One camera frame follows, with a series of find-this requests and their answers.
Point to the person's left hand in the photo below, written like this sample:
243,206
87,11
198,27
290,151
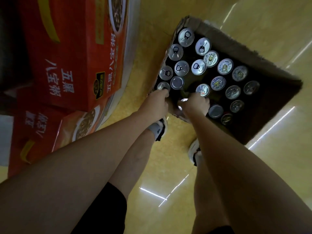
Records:
153,105

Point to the person's right hand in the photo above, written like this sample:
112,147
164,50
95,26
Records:
196,105

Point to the cans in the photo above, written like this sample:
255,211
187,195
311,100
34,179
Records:
207,68

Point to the brown cardboard box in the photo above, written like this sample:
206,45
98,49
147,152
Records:
243,51

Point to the round wooden shelf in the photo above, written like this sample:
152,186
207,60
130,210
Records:
132,26

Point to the person's right forearm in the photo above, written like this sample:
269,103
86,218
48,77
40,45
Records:
256,187

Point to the person's left forearm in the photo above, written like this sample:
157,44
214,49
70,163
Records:
61,180

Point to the person's left white shoe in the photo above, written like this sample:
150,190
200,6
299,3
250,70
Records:
163,126

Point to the person's white shoe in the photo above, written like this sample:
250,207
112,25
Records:
163,126
195,153

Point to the person's left white sock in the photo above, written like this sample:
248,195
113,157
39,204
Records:
154,129

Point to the person's right white shoe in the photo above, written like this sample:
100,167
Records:
195,153

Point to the person's left leg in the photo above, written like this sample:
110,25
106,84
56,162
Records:
131,163

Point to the person's leg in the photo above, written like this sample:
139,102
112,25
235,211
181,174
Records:
131,163
206,204

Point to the person's right leg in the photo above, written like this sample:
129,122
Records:
206,204

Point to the red porridge print carton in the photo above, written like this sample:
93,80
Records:
73,53
36,129

